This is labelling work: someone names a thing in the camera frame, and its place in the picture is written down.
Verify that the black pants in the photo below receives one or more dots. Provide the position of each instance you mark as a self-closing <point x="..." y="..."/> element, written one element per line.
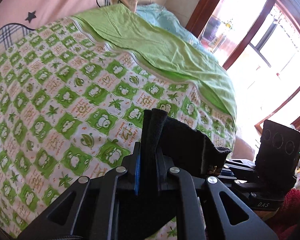
<point x="158" y="185"/>

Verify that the black tracking camera box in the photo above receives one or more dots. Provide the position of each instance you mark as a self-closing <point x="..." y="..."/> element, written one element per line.
<point x="278" y="156"/>

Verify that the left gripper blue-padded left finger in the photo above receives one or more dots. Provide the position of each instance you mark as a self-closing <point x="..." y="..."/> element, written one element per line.
<point x="89" y="208"/>

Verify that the red sleeve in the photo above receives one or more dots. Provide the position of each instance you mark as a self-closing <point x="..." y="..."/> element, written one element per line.
<point x="285" y="222"/>

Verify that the plain green bedsheet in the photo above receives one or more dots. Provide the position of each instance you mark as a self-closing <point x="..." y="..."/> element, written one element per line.
<point x="163" y="52"/>

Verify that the green white patterned quilt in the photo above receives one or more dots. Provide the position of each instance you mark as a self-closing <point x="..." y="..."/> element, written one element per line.
<point x="72" y="105"/>

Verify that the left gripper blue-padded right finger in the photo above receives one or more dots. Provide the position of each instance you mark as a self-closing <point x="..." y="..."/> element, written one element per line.
<point x="204" y="208"/>

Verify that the light blue blanket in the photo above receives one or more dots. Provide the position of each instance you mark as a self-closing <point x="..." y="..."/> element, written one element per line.
<point x="159" y="16"/>

